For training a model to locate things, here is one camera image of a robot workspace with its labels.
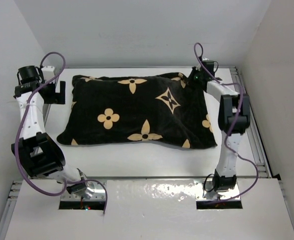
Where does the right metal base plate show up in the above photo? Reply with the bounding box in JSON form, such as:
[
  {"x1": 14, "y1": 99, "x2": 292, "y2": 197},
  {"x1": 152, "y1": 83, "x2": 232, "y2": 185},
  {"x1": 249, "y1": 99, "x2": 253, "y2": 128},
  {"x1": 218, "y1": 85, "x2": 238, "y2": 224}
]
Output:
[{"x1": 194, "y1": 178, "x2": 240, "y2": 202}]

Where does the aluminium table frame rail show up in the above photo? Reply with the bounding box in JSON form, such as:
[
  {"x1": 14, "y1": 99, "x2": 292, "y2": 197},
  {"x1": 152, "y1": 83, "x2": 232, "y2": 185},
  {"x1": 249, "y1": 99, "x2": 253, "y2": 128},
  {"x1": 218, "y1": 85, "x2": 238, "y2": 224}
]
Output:
[{"x1": 229, "y1": 66, "x2": 273, "y2": 178}]

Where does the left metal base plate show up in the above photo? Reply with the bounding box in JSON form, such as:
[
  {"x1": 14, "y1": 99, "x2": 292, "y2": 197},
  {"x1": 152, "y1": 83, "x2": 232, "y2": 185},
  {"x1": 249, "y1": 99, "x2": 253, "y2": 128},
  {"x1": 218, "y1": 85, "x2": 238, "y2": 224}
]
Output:
[{"x1": 61, "y1": 181, "x2": 106, "y2": 202}]

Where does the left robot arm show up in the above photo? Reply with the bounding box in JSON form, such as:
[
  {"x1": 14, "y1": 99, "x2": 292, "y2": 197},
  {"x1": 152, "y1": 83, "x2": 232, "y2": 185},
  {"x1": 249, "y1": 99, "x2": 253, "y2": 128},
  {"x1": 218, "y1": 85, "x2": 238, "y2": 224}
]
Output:
[{"x1": 11, "y1": 65, "x2": 88, "y2": 198}]

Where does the metal base plate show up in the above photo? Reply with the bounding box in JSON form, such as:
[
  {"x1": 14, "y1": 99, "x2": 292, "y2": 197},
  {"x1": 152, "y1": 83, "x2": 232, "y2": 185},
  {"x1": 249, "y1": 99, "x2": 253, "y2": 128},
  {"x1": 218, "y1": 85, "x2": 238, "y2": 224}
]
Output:
[
  {"x1": 61, "y1": 181, "x2": 106, "y2": 202},
  {"x1": 194, "y1": 178, "x2": 240, "y2": 202}
]

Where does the black pillowcase with beige flowers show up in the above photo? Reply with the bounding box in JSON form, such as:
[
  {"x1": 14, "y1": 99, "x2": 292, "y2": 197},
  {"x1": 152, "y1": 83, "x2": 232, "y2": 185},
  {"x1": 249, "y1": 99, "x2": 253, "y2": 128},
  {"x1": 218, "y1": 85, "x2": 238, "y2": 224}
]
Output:
[{"x1": 57, "y1": 72, "x2": 216, "y2": 150}]

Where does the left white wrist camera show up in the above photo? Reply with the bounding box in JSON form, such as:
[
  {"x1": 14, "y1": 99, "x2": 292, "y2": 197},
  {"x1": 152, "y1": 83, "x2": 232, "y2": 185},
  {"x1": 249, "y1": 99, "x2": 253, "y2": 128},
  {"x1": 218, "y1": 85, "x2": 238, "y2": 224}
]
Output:
[{"x1": 41, "y1": 65, "x2": 56, "y2": 82}]

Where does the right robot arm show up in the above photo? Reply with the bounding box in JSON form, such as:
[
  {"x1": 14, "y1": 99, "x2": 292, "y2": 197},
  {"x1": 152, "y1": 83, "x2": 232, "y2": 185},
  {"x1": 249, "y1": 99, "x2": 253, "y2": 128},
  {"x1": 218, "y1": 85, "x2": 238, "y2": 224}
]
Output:
[{"x1": 187, "y1": 57, "x2": 250, "y2": 193}]

